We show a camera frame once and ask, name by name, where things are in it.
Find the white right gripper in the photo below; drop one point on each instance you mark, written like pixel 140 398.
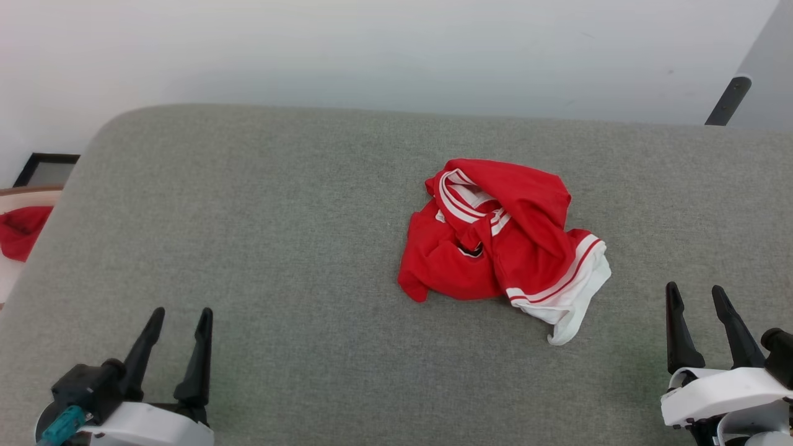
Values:
pixel 718 393

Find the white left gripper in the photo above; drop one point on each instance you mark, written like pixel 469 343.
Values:
pixel 148 427

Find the red and white garment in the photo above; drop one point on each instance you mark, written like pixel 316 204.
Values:
pixel 533 248

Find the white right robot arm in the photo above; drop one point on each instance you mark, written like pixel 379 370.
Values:
pixel 753 430

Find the red crumpled cloth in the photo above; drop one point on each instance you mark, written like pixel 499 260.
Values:
pixel 21 232

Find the black slanted bar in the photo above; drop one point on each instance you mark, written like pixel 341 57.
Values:
pixel 728 101

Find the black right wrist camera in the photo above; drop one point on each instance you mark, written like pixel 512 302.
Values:
pixel 782 356

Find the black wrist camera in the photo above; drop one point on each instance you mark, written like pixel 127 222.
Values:
pixel 87 387
pixel 782 356

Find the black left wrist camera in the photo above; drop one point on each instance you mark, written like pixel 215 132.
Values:
pixel 87 387

